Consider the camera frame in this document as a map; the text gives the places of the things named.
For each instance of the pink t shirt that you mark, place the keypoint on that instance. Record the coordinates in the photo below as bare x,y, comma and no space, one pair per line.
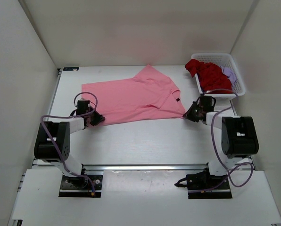
149,95

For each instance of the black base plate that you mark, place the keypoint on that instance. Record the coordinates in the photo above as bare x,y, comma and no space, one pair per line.
203,185
80,187

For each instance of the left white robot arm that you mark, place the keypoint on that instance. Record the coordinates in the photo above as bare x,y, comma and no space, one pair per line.
53,139

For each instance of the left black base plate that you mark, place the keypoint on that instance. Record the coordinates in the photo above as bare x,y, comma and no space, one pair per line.
80,187

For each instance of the blue table label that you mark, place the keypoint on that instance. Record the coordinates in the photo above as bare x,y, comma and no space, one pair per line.
70,68

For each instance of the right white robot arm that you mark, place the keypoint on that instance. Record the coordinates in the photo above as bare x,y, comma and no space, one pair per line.
233,137

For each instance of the aluminium rail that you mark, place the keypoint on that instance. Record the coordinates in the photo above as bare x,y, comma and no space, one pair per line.
145,167

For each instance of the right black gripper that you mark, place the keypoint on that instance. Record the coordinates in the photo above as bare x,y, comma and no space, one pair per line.
189,115

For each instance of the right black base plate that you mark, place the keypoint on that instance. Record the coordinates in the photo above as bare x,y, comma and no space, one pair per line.
203,185

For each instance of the lavender t shirt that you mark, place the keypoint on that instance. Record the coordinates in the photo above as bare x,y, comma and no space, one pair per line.
214,77

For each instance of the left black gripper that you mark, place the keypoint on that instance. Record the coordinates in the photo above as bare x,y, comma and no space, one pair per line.
99,118

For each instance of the white plastic basket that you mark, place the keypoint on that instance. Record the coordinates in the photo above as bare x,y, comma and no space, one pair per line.
227,65

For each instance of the red t shirt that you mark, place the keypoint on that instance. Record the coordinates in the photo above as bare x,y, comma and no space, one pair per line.
194,67

